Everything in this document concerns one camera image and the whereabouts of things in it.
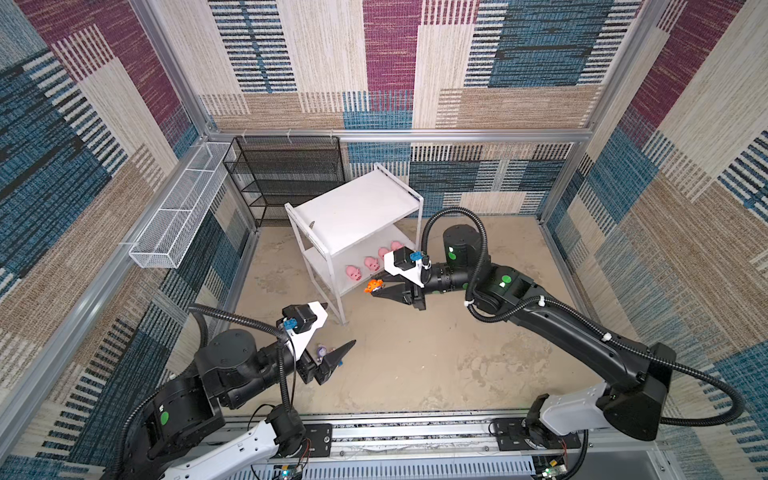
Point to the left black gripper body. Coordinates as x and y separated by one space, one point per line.
306 366

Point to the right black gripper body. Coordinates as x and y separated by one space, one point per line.
440 280

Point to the orange crab Doraemon figure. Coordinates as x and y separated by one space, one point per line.
373 285

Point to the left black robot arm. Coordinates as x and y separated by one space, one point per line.
238 359

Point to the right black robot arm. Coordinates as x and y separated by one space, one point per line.
453 256

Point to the white two-tier metal shelf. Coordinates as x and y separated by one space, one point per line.
348 223

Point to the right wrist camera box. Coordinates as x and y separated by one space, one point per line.
407 264

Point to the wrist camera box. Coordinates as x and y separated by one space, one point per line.
407 264
301 321

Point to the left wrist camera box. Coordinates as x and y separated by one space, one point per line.
301 321

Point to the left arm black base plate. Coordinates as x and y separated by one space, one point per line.
314 442

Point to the aluminium front rail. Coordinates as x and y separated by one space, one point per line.
451 445

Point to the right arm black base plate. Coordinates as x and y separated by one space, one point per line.
513 434

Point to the black mesh wire shelf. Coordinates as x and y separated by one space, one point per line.
271 171

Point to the white wire mesh basket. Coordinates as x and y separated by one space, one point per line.
164 242

